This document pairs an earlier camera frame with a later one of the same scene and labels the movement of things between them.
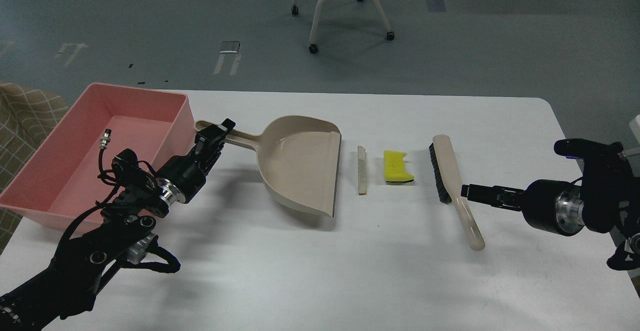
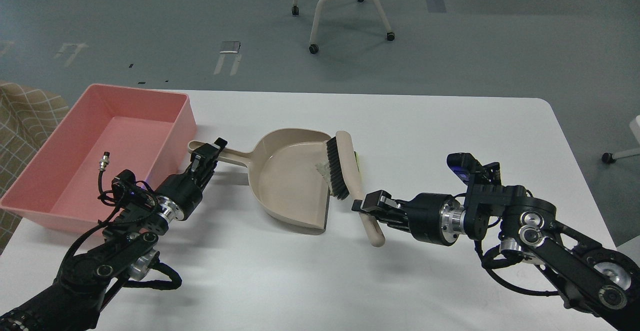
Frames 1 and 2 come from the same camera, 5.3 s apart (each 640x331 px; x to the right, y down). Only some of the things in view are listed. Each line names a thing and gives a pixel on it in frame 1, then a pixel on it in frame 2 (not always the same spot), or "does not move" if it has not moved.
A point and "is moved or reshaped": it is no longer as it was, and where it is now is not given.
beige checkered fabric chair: (27, 115) does not move
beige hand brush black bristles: (448, 182) to (347, 180)
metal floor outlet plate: (230, 47) does not move
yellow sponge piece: (394, 167) to (357, 158)
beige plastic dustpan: (299, 157) is moved or reshaped
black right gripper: (555, 207) to (437, 218)
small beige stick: (362, 170) to (323, 168)
